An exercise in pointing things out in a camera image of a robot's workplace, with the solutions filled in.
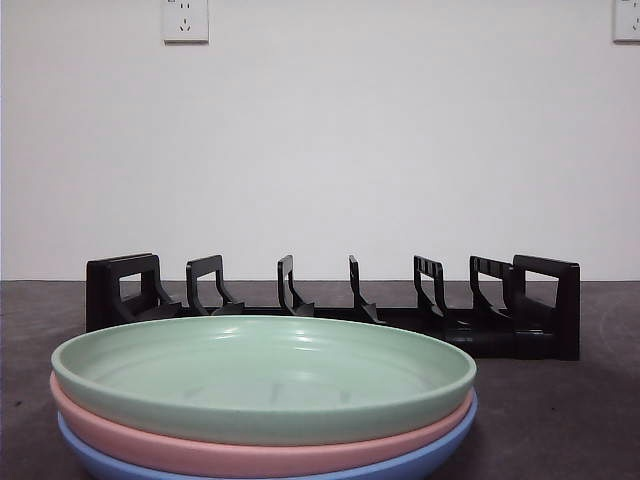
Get green round plate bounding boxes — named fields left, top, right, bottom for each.
left=50, top=314, right=479, bottom=447

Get white wall socket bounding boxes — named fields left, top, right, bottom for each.
left=162, top=0, right=210, bottom=45
left=612, top=0, right=640, bottom=44

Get pink round plate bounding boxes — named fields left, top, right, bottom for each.
left=48, top=372, right=477, bottom=479

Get blue round plate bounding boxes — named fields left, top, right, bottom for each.
left=56, top=389, right=480, bottom=480

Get black plate rack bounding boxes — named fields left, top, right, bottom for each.
left=85, top=252, right=582, bottom=362

